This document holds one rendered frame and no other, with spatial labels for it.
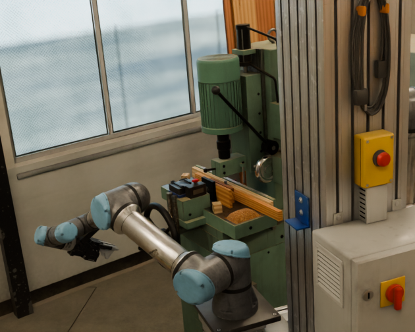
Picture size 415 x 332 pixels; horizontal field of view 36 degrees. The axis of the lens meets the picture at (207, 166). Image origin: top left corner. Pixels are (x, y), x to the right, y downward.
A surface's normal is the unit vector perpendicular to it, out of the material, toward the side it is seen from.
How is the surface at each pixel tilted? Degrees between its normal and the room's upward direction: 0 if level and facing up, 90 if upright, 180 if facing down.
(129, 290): 1
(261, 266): 90
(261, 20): 87
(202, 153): 90
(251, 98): 90
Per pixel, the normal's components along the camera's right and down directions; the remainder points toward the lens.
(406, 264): 0.35, 0.28
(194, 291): -0.58, 0.35
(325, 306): -0.93, 0.18
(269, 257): 0.54, 0.23
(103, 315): -0.07, -0.94
